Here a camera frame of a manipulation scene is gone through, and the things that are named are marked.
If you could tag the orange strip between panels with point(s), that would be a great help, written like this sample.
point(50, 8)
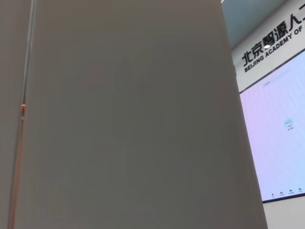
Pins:
point(23, 110)

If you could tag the large wall display screen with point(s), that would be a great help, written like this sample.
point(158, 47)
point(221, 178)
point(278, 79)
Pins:
point(281, 143)

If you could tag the black wall sign lettering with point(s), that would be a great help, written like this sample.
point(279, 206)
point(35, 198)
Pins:
point(264, 39)

